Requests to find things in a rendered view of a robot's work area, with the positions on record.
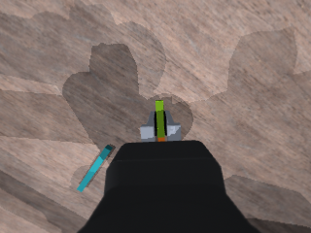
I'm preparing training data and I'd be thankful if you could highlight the lime green rod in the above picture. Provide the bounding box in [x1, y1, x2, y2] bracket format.
[155, 100, 165, 138]

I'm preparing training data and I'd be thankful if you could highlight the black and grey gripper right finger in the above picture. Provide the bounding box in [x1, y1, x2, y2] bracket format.
[163, 111, 181, 141]

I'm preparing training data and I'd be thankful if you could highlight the turquoise rod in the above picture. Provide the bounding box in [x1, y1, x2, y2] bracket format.
[77, 145, 112, 192]

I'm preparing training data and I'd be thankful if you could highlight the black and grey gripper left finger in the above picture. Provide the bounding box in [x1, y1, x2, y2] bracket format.
[140, 111, 157, 142]

